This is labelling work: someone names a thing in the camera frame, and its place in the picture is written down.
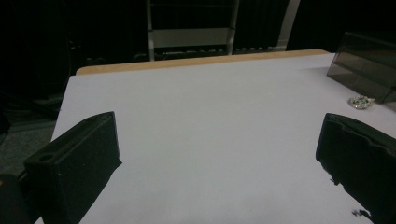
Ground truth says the dark translucent plastic box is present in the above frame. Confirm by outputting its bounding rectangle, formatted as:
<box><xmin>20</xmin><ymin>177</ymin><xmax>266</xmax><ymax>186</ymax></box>
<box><xmin>326</xmin><ymin>31</ymin><xmax>396</xmax><ymax>105</ymax></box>

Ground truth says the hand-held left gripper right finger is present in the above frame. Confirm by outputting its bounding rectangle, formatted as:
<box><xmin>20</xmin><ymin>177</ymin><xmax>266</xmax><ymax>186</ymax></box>
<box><xmin>315</xmin><ymin>112</ymin><xmax>396</xmax><ymax>224</ymax></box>

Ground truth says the metal stand frame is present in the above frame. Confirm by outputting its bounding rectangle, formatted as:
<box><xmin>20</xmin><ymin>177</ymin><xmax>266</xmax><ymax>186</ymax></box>
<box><xmin>145</xmin><ymin>0</ymin><xmax>241</xmax><ymax>62</ymax></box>

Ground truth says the small silver jewelled brooch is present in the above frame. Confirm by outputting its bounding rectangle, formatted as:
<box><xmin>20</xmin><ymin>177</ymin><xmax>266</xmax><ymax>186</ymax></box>
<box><xmin>347</xmin><ymin>95</ymin><xmax>376</xmax><ymax>110</ymax></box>

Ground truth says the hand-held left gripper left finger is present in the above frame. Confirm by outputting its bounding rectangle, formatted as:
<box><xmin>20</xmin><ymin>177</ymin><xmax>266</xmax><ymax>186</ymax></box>
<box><xmin>22</xmin><ymin>111</ymin><xmax>122</xmax><ymax>224</ymax></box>

